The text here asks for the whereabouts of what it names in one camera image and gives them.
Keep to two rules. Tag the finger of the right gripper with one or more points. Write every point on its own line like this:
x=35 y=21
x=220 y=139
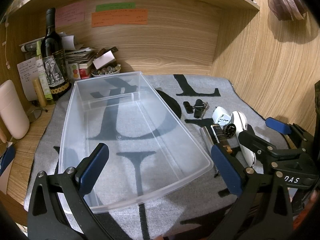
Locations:
x=265 y=149
x=295 y=132

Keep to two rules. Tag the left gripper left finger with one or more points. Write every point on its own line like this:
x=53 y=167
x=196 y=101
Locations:
x=46 y=217

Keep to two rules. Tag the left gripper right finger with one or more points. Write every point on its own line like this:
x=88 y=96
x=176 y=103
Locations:
x=262 y=209

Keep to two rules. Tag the round black watch dial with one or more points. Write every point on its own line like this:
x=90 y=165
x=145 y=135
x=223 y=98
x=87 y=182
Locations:
x=229 y=130

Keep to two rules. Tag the white handheld massager device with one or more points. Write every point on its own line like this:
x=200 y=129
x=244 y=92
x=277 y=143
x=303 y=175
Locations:
x=240 y=121

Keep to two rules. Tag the silver metal cylinder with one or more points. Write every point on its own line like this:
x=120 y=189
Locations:
x=207 y=139

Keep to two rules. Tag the black clip-on microphone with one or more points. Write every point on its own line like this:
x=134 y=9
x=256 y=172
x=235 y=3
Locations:
x=200 y=108

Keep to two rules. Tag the clear plastic storage bin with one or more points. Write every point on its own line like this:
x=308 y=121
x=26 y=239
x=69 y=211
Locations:
x=151 y=152

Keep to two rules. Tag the small black rectangular block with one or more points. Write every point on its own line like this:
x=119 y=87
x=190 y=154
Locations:
x=188 y=107

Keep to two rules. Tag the pink insulated mug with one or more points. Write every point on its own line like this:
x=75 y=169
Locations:
x=12 y=111

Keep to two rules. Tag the beige lip balm tube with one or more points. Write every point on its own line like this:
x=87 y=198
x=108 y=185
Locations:
x=39 y=92

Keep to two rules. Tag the brown hanging bag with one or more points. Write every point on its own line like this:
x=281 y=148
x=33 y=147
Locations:
x=288 y=10

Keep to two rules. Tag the green white spray bottle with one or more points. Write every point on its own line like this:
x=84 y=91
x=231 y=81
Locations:
x=43 y=75

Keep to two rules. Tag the white handwritten note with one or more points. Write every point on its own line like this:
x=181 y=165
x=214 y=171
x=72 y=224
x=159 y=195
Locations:
x=28 y=71

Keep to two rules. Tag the white bowl of stones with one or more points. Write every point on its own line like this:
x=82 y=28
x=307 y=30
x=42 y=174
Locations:
x=106 y=71

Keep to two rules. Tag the stack of books and papers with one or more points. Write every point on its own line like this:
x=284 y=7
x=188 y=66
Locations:
x=76 y=54

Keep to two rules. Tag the dark wine bottle elephant label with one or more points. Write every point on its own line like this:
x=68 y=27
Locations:
x=54 y=61

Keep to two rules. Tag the white card box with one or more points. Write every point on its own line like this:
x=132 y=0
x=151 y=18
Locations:
x=104 y=60

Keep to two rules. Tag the orange paper note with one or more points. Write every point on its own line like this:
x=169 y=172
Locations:
x=119 y=16

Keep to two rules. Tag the green paper note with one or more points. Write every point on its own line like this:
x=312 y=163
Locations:
x=115 y=6

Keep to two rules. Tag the pink paper note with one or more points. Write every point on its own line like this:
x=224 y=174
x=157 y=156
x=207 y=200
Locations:
x=69 y=14

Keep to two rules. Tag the blue booklet with keychain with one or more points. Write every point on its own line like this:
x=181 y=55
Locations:
x=7 y=158

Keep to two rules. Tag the round wire glasses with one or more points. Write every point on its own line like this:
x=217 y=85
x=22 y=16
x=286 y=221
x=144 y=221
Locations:
x=34 y=112

